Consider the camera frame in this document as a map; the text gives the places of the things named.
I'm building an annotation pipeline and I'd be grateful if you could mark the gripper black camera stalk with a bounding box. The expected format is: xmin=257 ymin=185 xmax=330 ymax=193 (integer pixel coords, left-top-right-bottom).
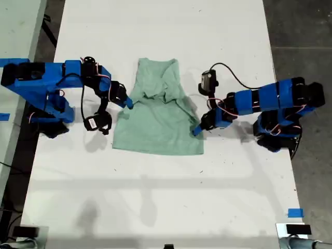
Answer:
xmin=96 ymin=93 xmax=113 ymax=136
xmin=209 ymin=89 xmax=221 ymax=111

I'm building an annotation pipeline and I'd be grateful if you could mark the squarish blue tape piece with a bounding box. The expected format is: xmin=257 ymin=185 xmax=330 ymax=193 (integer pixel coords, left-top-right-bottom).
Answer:
xmin=287 ymin=208 xmax=305 ymax=218

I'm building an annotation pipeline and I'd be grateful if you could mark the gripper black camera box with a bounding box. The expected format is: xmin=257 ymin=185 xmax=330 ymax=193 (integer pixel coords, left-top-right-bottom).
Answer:
xmin=198 ymin=69 xmax=219 ymax=94
xmin=82 ymin=115 xmax=101 ymax=132

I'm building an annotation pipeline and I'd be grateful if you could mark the pale green T-shirt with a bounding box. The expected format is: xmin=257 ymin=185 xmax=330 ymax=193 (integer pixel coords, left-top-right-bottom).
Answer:
xmin=112 ymin=57 xmax=204 ymax=156

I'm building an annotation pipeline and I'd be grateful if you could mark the long blue tape strip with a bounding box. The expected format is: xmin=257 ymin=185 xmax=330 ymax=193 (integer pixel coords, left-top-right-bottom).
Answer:
xmin=0 ymin=58 xmax=31 ymax=65

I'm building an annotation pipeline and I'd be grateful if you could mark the gripper black camera cable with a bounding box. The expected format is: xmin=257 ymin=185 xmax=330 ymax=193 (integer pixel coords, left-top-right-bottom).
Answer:
xmin=80 ymin=84 xmax=88 ymax=122
xmin=209 ymin=62 xmax=261 ymax=90

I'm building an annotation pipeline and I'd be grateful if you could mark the thin black floor cable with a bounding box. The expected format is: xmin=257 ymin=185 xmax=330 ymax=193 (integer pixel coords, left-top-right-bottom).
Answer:
xmin=0 ymin=161 xmax=19 ymax=173

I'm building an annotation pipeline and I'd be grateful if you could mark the grey metal tube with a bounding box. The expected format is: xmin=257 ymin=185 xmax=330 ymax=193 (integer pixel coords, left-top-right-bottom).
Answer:
xmin=0 ymin=238 xmax=36 ymax=249
xmin=280 ymin=237 xmax=332 ymax=249

